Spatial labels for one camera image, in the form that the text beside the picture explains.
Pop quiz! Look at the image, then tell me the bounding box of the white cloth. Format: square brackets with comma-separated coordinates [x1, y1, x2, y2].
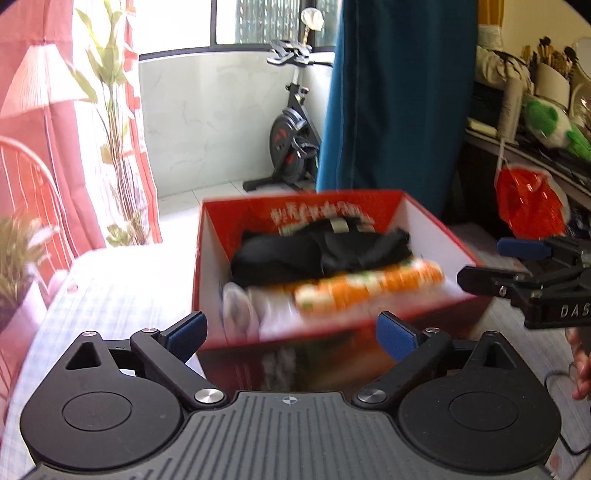
[221, 282, 325, 344]

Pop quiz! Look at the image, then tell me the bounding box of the orange floral pouch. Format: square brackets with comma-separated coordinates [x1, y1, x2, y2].
[294, 257, 445, 314]

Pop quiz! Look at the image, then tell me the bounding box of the black strap brace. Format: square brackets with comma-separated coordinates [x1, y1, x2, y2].
[229, 217, 412, 288]

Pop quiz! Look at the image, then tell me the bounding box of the person's right hand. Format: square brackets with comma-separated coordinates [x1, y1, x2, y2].
[566, 328, 590, 401]

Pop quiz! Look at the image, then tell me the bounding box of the red plastic bag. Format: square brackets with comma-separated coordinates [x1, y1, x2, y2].
[495, 166, 570, 240]

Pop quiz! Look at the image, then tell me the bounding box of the dark cluttered shelf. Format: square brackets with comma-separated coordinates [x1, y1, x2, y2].
[445, 82, 591, 241]

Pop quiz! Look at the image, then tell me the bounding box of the green white plush toy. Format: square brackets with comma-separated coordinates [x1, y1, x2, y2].
[523, 99, 590, 162]

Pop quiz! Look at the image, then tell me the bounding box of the red strawberry cardboard box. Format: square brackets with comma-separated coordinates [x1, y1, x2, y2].
[193, 190, 489, 394]

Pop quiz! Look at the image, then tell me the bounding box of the white spray bottle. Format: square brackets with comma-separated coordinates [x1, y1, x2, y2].
[497, 77, 524, 142]

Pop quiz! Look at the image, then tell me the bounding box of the white brush holder cup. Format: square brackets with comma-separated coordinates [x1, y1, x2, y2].
[535, 63, 570, 110]

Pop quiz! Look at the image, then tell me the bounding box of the beige bundled bag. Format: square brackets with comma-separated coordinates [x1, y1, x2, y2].
[475, 24, 534, 93]

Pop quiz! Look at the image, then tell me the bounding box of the dark teal curtain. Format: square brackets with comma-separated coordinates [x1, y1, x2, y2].
[317, 1, 478, 215]

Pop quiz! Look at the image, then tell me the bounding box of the black exercise bike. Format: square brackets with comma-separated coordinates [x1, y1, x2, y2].
[242, 40, 332, 192]

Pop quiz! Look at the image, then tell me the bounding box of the pink printed backdrop curtain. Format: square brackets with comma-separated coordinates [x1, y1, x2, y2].
[1, 1, 161, 404]

